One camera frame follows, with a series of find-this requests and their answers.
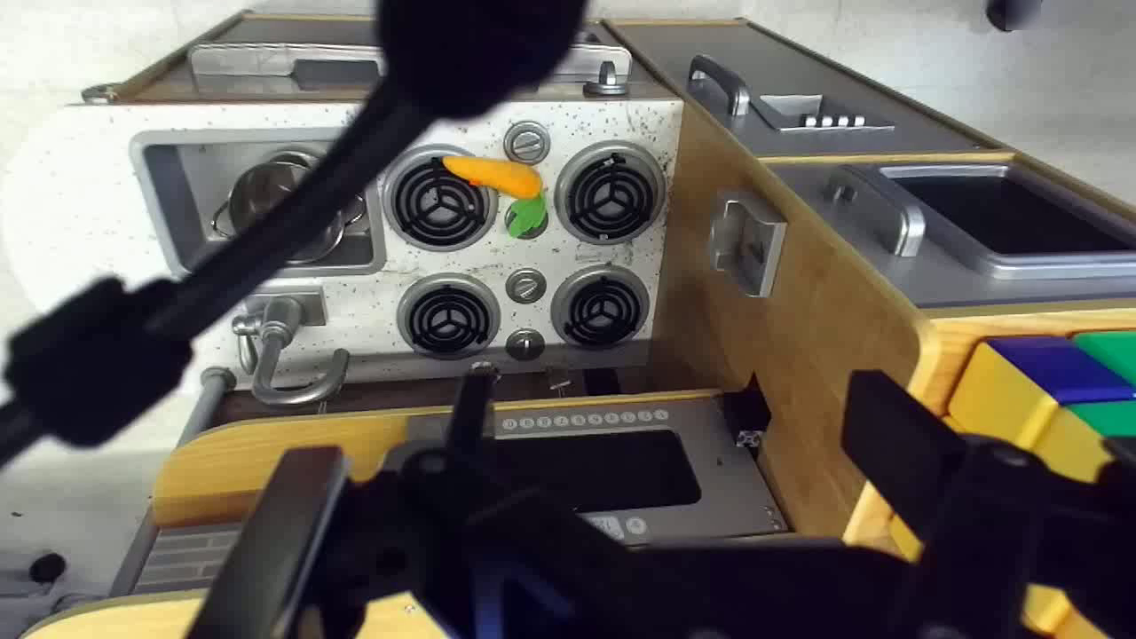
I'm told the black toy stove burner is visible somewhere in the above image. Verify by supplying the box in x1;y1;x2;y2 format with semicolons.
555;147;666;250
399;274;500;360
388;153;497;253
550;266;652;351

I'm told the blue toy block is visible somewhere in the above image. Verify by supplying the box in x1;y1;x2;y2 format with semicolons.
988;335;1136;411

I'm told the silver metal pot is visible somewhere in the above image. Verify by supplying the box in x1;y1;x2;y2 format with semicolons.
208;149;373;266

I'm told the silver toy faucet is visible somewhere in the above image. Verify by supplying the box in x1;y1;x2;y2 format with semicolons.
226;291;356;411

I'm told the grey toy sink basin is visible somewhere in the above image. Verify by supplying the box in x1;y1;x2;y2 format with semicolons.
130;132;390;284

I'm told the grey toy fridge handle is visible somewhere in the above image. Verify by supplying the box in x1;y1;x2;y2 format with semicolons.
684;54;756;122

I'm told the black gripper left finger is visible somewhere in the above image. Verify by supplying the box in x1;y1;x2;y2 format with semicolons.
184;444;356;639

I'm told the wooden toy kitchen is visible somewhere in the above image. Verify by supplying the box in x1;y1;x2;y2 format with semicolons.
0;8;1136;639

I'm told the silver stove knob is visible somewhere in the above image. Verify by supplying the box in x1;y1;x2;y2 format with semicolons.
500;122;555;167
505;327;550;367
505;266;550;308

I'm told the orange carrot toy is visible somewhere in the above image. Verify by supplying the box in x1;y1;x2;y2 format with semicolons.
440;153;555;240

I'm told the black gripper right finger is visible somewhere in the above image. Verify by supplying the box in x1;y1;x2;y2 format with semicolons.
842;368;1136;639

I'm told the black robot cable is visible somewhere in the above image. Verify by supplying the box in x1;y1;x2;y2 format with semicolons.
0;0;591;467

